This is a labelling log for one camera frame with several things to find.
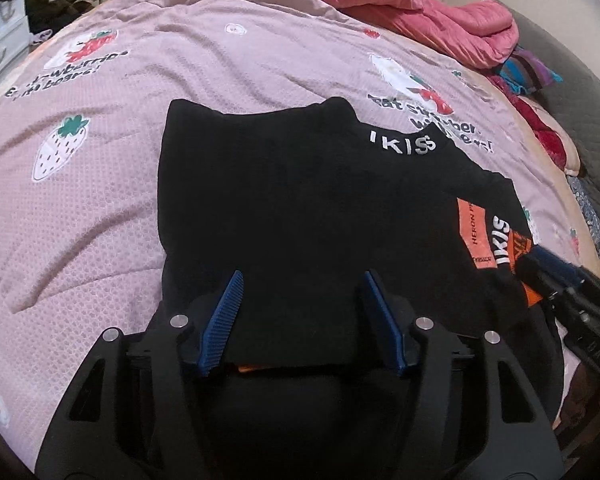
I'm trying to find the pink strawberry print blanket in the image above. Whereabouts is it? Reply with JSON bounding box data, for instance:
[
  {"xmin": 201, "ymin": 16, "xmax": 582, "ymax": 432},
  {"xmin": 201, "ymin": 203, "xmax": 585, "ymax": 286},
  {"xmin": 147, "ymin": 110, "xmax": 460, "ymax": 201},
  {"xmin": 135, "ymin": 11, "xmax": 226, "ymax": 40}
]
[{"xmin": 0, "ymin": 0, "xmax": 600, "ymax": 461}]

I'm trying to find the striped colourful cloth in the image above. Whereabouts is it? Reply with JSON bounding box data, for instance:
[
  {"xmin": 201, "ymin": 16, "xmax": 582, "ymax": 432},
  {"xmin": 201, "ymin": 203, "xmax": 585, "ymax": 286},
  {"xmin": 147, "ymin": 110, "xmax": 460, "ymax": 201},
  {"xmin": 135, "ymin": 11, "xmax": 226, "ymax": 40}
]
[{"xmin": 497, "ymin": 45, "xmax": 563, "ymax": 96}]

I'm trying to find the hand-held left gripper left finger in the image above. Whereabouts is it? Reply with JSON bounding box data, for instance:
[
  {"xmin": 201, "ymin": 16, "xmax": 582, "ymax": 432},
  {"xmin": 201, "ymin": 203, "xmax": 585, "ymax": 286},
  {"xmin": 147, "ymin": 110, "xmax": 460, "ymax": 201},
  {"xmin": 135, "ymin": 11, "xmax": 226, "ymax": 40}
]
[{"xmin": 34, "ymin": 270, "xmax": 246, "ymax": 480}]

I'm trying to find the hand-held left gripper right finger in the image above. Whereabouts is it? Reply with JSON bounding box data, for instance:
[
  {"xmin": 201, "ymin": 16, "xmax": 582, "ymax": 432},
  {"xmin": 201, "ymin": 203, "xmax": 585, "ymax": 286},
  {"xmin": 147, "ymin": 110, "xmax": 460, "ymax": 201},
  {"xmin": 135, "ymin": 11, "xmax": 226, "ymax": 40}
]
[{"xmin": 362, "ymin": 270, "xmax": 565, "ymax": 480}]

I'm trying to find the red cloth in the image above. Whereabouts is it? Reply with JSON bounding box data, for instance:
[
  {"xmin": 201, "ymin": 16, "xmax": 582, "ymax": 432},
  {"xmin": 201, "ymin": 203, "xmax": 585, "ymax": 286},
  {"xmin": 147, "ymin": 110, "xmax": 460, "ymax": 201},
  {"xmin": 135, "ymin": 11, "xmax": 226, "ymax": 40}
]
[{"xmin": 485, "ymin": 75, "xmax": 581, "ymax": 173}]

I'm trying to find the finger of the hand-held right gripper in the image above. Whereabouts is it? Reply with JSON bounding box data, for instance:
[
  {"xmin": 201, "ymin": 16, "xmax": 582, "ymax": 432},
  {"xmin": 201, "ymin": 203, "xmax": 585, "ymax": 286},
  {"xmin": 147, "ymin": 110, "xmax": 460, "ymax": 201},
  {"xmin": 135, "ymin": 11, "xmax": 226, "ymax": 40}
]
[
  {"xmin": 530, "ymin": 245, "xmax": 587, "ymax": 286},
  {"xmin": 522, "ymin": 256, "xmax": 578, "ymax": 307}
]

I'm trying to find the grey padded headboard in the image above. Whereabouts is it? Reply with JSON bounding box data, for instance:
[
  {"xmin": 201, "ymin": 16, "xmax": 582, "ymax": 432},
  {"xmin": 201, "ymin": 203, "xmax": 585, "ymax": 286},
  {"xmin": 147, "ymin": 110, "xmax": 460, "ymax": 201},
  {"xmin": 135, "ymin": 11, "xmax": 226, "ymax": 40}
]
[{"xmin": 482, "ymin": 0, "xmax": 600, "ymax": 286}]

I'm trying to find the blue floral cloth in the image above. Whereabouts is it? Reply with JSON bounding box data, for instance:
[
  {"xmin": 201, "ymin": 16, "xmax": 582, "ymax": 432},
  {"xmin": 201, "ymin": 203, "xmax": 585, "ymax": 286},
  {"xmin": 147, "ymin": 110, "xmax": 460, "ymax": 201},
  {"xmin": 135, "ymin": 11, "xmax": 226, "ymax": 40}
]
[{"xmin": 565, "ymin": 175, "xmax": 600, "ymax": 261}]

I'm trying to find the pile of dark clothes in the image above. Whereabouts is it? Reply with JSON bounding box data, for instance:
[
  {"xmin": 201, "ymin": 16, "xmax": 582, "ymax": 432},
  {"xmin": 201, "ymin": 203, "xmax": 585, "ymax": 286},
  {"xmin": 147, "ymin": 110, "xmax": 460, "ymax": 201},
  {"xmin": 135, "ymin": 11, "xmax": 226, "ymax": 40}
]
[{"xmin": 25, "ymin": 0, "xmax": 106, "ymax": 36}]

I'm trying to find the pink quilt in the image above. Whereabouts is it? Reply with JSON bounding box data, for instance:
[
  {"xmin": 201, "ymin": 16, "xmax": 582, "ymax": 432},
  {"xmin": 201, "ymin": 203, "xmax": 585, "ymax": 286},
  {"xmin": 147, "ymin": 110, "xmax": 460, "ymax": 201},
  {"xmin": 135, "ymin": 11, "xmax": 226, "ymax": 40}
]
[{"xmin": 155, "ymin": 0, "xmax": 518, "ymax": 68}]

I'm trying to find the black sweater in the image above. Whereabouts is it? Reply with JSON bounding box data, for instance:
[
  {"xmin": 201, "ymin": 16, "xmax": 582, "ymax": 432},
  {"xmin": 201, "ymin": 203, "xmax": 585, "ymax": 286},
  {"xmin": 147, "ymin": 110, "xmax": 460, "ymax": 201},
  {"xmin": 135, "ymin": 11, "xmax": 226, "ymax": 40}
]
[{"xmin": 145, "ymin": 96, "xmax": 566, "ymax": 480}]

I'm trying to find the white drawer cabinet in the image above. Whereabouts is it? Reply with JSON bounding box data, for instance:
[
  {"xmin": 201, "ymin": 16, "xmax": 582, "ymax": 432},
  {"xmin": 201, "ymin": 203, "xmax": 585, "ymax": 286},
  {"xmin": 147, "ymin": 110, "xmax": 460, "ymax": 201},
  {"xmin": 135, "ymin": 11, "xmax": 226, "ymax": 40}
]
[{"xmin": 0, "ymin": 0, "xmax": 31, "ymax": 96}]

